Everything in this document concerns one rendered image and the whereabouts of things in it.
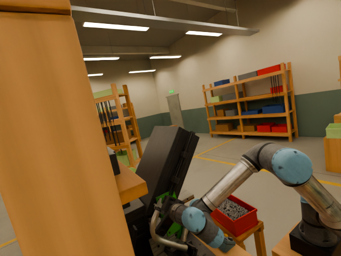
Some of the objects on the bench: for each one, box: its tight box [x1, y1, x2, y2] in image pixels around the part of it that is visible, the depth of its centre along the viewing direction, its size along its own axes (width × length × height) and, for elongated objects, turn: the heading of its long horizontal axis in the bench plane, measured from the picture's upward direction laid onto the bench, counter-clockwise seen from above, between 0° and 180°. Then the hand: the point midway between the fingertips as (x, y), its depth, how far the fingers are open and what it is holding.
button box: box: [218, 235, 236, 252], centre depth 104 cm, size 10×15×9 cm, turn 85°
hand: (158, 210), depth 91 cm, fingers closed on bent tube, 3 cm apart
